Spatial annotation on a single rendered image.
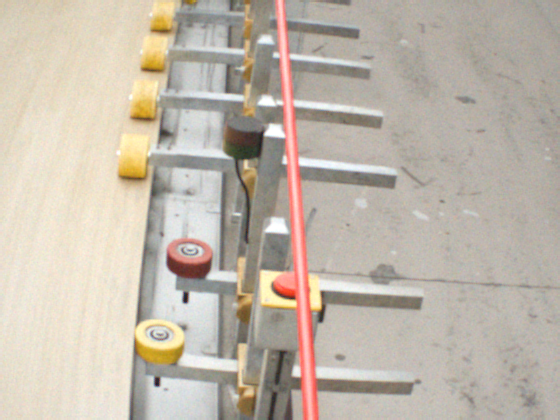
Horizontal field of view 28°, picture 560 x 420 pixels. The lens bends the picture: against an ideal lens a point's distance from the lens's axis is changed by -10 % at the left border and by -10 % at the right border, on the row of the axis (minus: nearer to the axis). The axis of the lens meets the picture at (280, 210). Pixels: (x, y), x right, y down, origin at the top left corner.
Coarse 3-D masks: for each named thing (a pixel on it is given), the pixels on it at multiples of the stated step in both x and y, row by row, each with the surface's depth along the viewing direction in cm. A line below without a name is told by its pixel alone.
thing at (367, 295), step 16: (224, 272) 208; (176, 288) 207; (192, 288) 207; (208, 288) 207; (224, 288) 207; (320, 288) 208; (336, 288) 209; (352, 288) 209; (368, 288) 210; (384, 288) 210; (400, 288) 211; (416, 288) 211; (336, 304) 209; (352, 304) 210; (368, 304) 210; (384, 304) 210; (400, 304) 210; (416, 304) 210
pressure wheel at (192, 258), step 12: (180, 240) 207; (192, 240) 207; (168, 252) 203; (180, 252) 204; (192, 252) 204; (204, 252) 204; (168, 264) 204; (180, 264) 202; (192, 264) 201; (204, 264) 203; (180, 276) 203; (192, 276) 203; (204, 276) 204
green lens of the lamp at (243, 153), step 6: (228, 144) 188; (228, 150) 188; (234, 150) 188; (240, 150) 187; (246, 150) 187; (252, 150) 188; (258, 150) 189; (234, 156) 188; (240, 156) 188; (246, 156) 188; (252, 156) 188; (258, 156) 190
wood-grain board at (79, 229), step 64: (0, 0) 302; (64, 0) 304; (128, 0) 307; (0, 64) 264; (64, 64) 266; (128, 64) 269; (0, 128) 235; (64, 128) 238; (128, 128) 241; (0, 192) 213; (64, 192) 216; (128, 192) 219; (0, 256) 195; (64, 256) 198; (128, 256) 201; (0, 320) 179; (64, 320) 182; (128, 320) 185; (0, 384) 165; (64, 384) 168; (128, 384) 171
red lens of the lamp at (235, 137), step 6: (228, 120) 189; (228, 126) 187; (228, 132) 187; (234, 132) 186; (240, 132) 186; (246, 132) 186; (252, 132) 186; (258, 132) 187; (228, 138) 187; (234, 138) 187; (240, 138) 186; (246, 138) 186; (252, 138) 187; (258, 138) 187; (240, 144) 187; (246, 144) 187; (252, 144) 187
